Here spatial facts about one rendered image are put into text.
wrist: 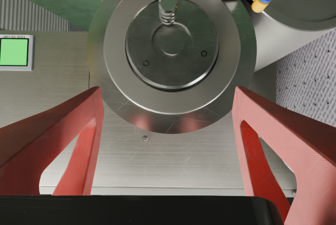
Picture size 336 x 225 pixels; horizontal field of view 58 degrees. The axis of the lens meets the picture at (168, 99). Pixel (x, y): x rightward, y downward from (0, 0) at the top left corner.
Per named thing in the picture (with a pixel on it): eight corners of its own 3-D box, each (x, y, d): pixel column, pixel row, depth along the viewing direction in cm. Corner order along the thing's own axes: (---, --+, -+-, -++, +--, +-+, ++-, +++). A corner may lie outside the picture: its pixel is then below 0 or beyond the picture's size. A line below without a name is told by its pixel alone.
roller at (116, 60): (232, -28, 26) (248, 107, 25) (199, 46, 52) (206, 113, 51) (97, -16, 26) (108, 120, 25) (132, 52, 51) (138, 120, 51)
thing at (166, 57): (133, 95, 24) (118, 4, 24) (135, 97, 26) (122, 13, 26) (226, 80, 24) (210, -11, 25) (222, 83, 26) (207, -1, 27)
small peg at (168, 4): (181, 5, 22) (165, 16, 21) (180, 18, 24) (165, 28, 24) (170, -11, 22) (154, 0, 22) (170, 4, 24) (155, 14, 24)
